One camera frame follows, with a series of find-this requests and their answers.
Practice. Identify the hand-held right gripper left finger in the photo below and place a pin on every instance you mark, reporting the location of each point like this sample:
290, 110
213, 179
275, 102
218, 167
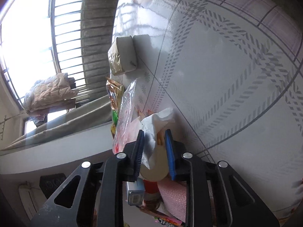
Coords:
141, 146

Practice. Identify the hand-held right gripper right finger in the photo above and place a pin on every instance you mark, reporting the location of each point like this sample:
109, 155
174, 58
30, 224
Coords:
169, 151

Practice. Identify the beige round lid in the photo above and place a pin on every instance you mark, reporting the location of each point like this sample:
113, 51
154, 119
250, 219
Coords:
158, 164

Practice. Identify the white tissue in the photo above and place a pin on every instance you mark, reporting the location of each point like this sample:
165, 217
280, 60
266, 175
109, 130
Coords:
151, 125

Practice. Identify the clear plastic bag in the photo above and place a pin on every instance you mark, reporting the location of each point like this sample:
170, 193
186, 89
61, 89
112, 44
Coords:
126, 113

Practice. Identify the small green snack packet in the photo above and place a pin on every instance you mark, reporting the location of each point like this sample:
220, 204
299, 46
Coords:
115, 118

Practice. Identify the red plastic container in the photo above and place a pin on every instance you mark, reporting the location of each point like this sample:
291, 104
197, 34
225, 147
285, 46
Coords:
151, 189

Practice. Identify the blue white small box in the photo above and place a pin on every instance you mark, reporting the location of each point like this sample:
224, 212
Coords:
136, 192

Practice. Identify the pink textured cloth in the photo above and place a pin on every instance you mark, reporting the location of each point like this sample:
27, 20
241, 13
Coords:
174, 198

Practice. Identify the gold snack packet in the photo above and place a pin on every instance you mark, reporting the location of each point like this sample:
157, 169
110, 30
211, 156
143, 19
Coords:
113, 87

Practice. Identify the colourful candy packet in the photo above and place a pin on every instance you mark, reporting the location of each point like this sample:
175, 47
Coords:
168, 222

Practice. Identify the grey curtain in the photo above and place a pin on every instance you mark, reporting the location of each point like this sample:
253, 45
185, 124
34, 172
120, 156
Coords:
59, 125

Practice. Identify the brown foil packet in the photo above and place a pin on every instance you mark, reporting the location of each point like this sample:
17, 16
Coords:
114, 59

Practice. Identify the beige tissue pack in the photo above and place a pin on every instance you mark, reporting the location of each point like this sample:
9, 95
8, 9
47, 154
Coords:
126, 54

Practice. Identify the patterned bed sheet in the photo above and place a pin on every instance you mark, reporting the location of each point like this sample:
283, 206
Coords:
224, 75

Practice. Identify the black speaker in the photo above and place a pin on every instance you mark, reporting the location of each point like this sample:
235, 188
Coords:
51, 184

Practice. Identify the peach quilted blanket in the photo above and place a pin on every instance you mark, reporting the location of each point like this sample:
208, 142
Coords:
51, 91

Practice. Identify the metal window railing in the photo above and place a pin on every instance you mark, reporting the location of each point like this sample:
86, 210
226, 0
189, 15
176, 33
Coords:
68, 40

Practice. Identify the white wall appliance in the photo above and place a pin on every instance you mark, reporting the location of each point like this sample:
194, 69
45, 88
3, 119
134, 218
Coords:
28, 198

